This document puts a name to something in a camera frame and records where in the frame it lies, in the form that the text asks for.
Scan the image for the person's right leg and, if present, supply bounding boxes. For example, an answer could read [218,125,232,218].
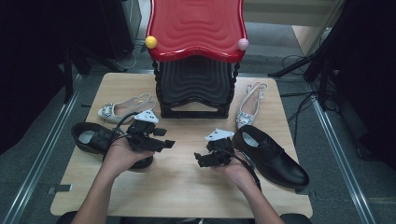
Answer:
[279,213,313,224]

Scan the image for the black tripod stand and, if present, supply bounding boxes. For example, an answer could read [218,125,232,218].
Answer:
[267,0,339,110]

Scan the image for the black leather shoe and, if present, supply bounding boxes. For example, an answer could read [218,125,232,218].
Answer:
[70,121,154,170]
[232,124,311,190]

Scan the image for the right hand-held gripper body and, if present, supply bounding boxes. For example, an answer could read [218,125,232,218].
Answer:
[205,129,235,166]

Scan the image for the white floor cable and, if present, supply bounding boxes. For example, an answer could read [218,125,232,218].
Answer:
[113,45,142,70]

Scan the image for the black metal stand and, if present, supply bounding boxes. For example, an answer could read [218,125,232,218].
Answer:
[60,43,125,105]

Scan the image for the metal floor rail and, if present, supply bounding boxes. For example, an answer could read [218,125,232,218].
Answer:
[0,74,83,224]
[311,92,378,224]

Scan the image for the person's left leg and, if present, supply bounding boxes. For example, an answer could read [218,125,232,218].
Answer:
[55,210,78,224]

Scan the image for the red and black shoe rack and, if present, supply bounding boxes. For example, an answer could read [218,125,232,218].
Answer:
[145,0,250,119]

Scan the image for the pink ball knob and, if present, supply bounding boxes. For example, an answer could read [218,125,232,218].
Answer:
[237,37,250,51]

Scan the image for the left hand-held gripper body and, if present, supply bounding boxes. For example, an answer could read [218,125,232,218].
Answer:
[125,108,166,153]

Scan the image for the grey table edge bracket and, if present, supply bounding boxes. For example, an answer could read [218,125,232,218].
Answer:
[294,187,316,199]
[46,184,73,196]

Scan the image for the person's leg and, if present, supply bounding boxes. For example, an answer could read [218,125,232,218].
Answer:
[55,210,78,224]
[279,213,313,224]

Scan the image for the black curtain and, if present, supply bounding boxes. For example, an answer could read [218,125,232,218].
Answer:
[0,0,106,155]
[323,0,396,172]

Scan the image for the person's left hand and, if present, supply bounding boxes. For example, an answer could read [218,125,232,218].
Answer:
[102,136,156,180]

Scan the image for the yellow ball knob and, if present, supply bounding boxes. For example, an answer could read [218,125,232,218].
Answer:
[145,35,158,49]

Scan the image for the hand-held gripper cable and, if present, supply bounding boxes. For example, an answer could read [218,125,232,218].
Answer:
[102,111,140,161]
[214,147,262,191]

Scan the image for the black floor cables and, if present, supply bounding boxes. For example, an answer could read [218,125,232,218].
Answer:
[279,54,321,138]

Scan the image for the white jewelled slingback shoe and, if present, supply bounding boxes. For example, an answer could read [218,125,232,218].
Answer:
[97,92,157,124]
[235,81,269,130]

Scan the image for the person's right hand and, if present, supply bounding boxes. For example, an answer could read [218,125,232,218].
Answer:
[211,152,260,194]

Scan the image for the left hand-held gripper cable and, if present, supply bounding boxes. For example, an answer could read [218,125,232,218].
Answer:
[102,111,140,161]

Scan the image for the beige board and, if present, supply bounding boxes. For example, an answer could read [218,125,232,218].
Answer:
[291,0,344,57]

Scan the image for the dark cabinet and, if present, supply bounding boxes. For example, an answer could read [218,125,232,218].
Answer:
[99,0,143,62]

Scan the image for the right hand-held gripper cable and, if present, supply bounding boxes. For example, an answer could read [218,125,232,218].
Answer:
[214,147,262,191]

